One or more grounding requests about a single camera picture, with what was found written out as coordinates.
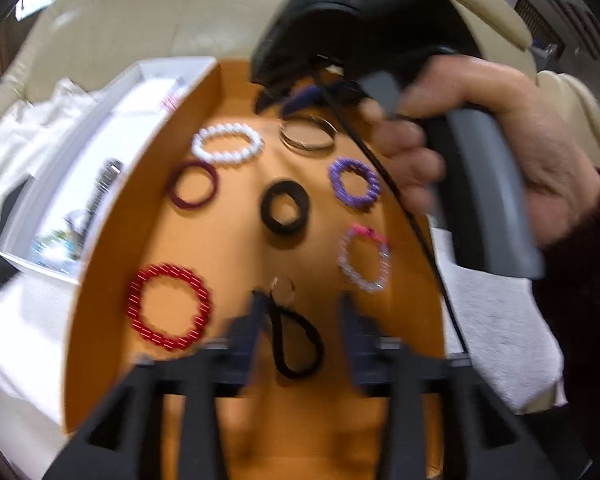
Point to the silver bangle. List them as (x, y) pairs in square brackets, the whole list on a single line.
[(305, 147)]

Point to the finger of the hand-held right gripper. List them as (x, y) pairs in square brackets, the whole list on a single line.
[(302, 99)]

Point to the white box lid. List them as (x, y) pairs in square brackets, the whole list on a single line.
[(70, 160)]

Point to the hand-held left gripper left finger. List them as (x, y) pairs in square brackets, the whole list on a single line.
[(245, 340)]

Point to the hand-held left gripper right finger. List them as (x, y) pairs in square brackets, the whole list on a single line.
[(355, 340)]

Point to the wooden lattice panel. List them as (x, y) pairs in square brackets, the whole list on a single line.
[(535, 22)]

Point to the silver metal clip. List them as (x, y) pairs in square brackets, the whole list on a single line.
[(105, 180)]

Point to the white blanket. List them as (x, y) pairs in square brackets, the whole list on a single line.
[(490, 310)]

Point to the clear bead accessory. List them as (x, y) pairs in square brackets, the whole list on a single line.
[(55, 245)]

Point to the person's right forearm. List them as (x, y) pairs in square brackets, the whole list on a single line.
[(590, 310)]

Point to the cream leather armchair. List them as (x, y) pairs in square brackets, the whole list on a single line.
[(570, 95)]

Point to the small pink accessory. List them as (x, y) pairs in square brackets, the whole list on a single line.
[(172, 101)]

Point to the person's right hand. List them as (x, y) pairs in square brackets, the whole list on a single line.
[(530, 135)]

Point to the cream leather sofa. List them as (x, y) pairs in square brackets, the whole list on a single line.
[(155, 20)]

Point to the dark brown scrunchie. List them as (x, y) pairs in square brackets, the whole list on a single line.
[(267, 210)]

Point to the orange cardboard box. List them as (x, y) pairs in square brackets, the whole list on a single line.
[(240, 255)]

